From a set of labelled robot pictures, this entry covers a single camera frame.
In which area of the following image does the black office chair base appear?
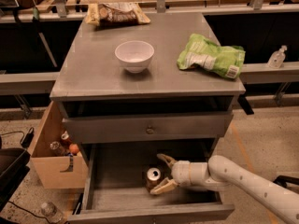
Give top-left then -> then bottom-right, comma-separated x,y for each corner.
274,175 -> 299,188

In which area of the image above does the glass bottle in box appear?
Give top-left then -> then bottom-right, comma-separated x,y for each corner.
50,141 -> 67,156

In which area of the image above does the red white can in box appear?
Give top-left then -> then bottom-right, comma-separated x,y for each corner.
61,132 -> 71,146

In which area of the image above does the orange fruit in box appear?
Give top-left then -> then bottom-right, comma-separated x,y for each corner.
69,144 -> 79,155

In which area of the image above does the open grey middle drawer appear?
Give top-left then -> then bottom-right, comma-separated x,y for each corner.
68,140 -> 235,224

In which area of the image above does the grey drawer cabinet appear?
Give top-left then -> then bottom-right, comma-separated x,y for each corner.
50,12 -> 247,224

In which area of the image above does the clear plastic water bottle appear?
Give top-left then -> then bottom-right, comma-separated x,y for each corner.
40,202 -> 64,224

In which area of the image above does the green snack bag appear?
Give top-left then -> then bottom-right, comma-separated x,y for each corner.
177,34 -> 246,79

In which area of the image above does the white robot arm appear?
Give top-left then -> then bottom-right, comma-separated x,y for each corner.
150,153 -> 299,224

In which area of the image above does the brown yellow snack bag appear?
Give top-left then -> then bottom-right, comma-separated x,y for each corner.
85,2 -> 150,26

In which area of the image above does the black power adapter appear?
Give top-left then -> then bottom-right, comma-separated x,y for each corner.
21,127 -> 35,148

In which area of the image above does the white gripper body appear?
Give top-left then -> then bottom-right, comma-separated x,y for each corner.
171,161 -> 209,187

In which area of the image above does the wooden box on floor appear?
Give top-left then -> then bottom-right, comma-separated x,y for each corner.
29,102 -> 88,189

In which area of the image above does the white bowl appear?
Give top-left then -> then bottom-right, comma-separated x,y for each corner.
115,40 -> 154,74

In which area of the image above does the orange soda can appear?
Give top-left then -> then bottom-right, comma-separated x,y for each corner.
146,167 -> 162,191

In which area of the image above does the black chair seat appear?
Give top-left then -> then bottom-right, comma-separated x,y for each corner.
0,148 -> 30,211

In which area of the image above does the grey top drawer with knob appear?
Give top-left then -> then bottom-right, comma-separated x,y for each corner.
63,112 -> 233,144

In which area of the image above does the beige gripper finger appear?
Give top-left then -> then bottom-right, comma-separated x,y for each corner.
150,177 -> 178,195
157,153 -> 177,168

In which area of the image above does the clear sanitizer pump bottle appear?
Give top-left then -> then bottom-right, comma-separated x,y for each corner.
267,45 -> 287,69

